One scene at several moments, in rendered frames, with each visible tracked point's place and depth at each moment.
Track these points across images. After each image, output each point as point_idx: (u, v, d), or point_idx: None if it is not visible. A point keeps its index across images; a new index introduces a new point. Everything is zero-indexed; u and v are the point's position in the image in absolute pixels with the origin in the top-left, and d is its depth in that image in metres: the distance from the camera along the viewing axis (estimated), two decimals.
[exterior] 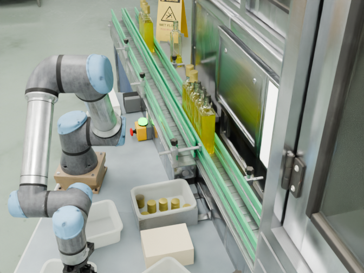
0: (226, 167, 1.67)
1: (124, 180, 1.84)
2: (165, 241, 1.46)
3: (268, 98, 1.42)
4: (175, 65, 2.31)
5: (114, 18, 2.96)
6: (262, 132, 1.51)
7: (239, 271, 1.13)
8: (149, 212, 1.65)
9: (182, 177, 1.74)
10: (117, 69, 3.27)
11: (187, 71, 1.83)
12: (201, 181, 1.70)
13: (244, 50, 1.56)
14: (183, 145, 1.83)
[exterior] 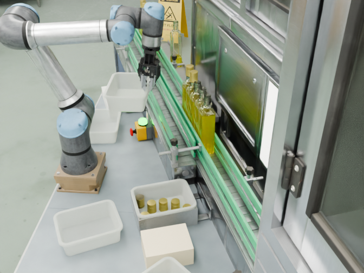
0: (226, 167, 1.67)
1: (124, 180, 1.84)
2: (165, 241, 1.46)
3: (268, 98, 1.42)
4: (175, 65, 2.31)
5: None
6: (262, 132, 1.51)
7: (239, 271, 1.13)
8: (149, 212, 1.65)
9: (182, 177, 1.74)
10: (117, 69, 3.27)
11: (187, 71, 1.83)
12: (201, 181, 1.70)
13: (244, 50, 1.56)
14: (183, 145, 1.83)
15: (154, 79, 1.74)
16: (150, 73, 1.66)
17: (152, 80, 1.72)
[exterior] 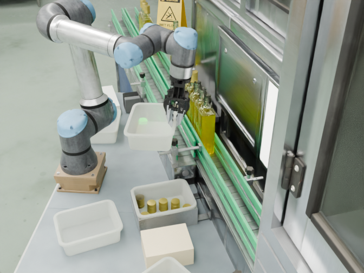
0: (226, 167, 1.67)
1: (124, 180, 1.84)
2: (165, 241, 1.46)
3: (268, 98, 1.42)
4: None
5: (114, 18, 2.96)
6: (262, 132, 1.51)
7: (239, 271, 1.13)
8: (149, 212, 1.65)
9: (182, 177, 1.74)
10: (117, 69, 3.27)
11: None
12: (201, 181, 1.70)
13: (244, 50, 1.56)
14: (183, 145, 1.83)
15: (182, 114, 1.51)
16: (180, 108, 1.44)
17: (180, 115, 1.49)
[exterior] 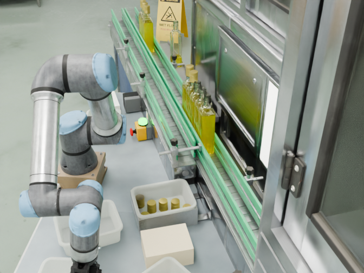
0: (226, 167, 1.67)
1: (124, 180, 1.84)
2: (165, 241, 1.46)
3: (268, 98, 1.42)
4: (175, 65, 2.31)
5: (114, 18, 2.96)
6: (262, 132, 1.51)
7: (239, 271, 1.13)
8: (149, 212, 1.65)
9: (182, 177, 1.74)
10: (117, 69, 3.27)
11: (187, 71, 1.83)
12: (201, 181, 1.70)
13: (244, 50, 1.56)
14: (183, 145, 1.83)
15: None
16: None
17: None
